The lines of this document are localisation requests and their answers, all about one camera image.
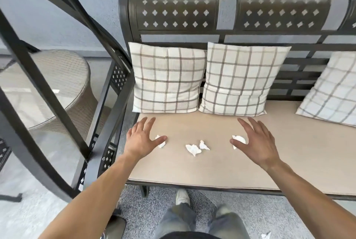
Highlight person's left hand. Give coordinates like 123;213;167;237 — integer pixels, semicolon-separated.
124;117;168;161

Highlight person's right hand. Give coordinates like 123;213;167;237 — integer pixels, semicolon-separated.
230;117;281;172

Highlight person's right forearm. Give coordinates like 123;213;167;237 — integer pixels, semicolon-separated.
264;160;356;239

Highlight person's left forearm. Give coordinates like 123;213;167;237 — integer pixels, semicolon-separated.
39;153;139;239

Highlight beige seat cushion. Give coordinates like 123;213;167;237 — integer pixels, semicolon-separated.
127;100;356;196

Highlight white checked pillow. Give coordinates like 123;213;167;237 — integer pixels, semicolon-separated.
128;42;207;114
295;51;356;128
198;42;292;117

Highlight person's left white shoe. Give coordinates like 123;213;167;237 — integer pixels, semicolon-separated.
175;189;191;206

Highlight person's white shoe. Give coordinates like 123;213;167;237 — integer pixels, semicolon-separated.
215;204;232;218
175;189;191;206

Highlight person's right white shoe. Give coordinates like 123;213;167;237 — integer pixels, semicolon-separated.
215;204;232;218

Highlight grey jeans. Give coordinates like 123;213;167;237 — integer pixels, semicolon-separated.
152;202;251;239

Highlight wicker table with glass top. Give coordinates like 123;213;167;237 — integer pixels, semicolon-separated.
0;49;112;138

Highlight black shirt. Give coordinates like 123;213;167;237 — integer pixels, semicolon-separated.
166;231;221;239

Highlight black metal chair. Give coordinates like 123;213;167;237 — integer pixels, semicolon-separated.
0;0;133;204
0;137;23;203

